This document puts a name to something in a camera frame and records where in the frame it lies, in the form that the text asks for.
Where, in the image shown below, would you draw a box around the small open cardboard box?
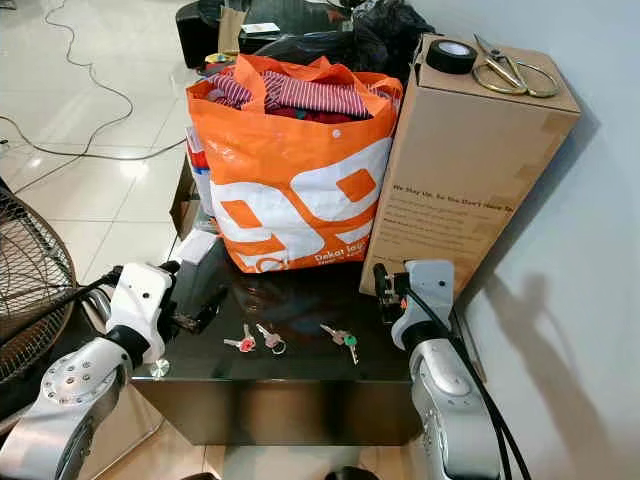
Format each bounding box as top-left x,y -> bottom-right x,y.
169,154 -> 203,241

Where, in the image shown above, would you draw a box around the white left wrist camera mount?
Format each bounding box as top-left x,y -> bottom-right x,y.
105,261 -> 182,353

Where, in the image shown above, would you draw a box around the tall brown cardboard box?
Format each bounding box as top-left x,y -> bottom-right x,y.
360,34 -> 582,297

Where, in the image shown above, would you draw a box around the black floor cable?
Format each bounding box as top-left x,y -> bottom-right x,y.
0,0 -> 193,163

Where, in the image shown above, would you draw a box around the black tape roll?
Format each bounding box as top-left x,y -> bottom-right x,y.
425,40 -> 479,76

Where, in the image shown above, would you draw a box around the keys with green tag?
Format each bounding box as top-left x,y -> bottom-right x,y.
319,323 -> 361,366

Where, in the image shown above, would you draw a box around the silver key with ring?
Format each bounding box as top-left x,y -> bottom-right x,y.
256,322 -> 288,356

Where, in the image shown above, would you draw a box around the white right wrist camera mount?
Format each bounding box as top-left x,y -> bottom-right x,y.
390,259 -> 456,348

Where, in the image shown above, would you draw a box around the brown paper bag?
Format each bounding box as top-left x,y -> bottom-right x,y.
217,4 -> 249,57

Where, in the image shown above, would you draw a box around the orange and white shopping bag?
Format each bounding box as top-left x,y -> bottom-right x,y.
186,54 -> 405,275

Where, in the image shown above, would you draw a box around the blue and red bottle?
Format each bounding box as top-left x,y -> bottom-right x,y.
186,124 -> 213,217

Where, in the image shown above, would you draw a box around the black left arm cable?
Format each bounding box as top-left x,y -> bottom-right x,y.
48,266 -> 129,319

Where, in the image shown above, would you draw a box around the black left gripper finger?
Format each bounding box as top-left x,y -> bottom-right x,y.
192,262 -> 229,313

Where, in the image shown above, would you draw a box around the dark metal cage fan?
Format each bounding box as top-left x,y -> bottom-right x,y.
0,184 -> 77,383

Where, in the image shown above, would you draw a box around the small white box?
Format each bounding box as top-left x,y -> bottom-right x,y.
168,229 -> 217,267

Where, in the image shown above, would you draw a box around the black glossy low table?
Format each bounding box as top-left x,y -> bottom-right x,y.
130,232 -> 427,448

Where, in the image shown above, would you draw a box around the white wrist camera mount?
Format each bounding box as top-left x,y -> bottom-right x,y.
105,261 -> 182,353
390,259 -> 456,348

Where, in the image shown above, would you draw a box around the black plastic garbage bag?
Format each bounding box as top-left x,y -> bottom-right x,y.
253,0 -> 437,73

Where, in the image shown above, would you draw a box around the gold scissors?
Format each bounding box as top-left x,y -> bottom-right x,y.
472,34 -> 560,99

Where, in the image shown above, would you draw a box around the key with red tag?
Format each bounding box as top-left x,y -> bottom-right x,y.
224,324 -> 259,354

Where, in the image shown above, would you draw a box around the red striped cloth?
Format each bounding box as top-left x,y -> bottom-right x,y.
208,68 -> 397,123

